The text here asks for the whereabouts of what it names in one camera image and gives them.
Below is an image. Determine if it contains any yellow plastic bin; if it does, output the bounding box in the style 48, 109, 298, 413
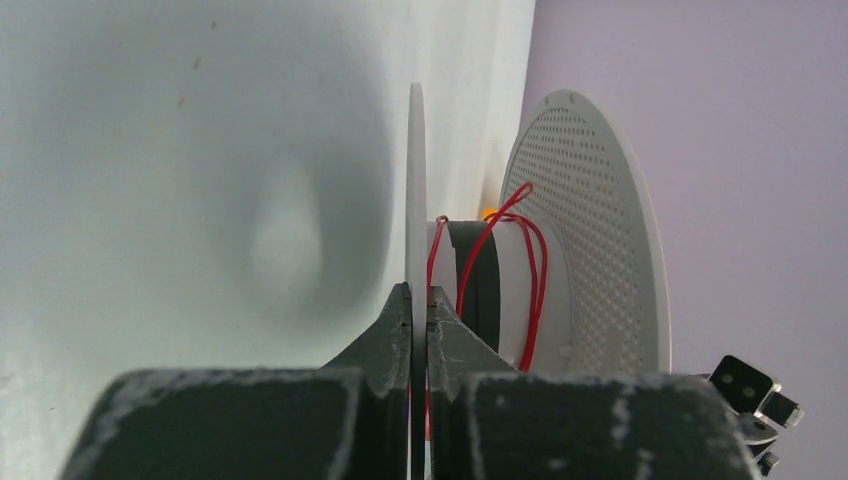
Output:
481, 208, 497, 221

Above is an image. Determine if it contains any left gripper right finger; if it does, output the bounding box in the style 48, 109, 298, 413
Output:
427, 288, 760, 479

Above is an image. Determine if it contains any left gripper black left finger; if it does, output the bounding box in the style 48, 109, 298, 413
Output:
61, 283, 411, 479

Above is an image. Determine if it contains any thin red wire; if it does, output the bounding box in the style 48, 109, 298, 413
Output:
423, 182, 550, 442

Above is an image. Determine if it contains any white cable spool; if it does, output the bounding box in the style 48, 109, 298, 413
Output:
404, 82, 672, 480

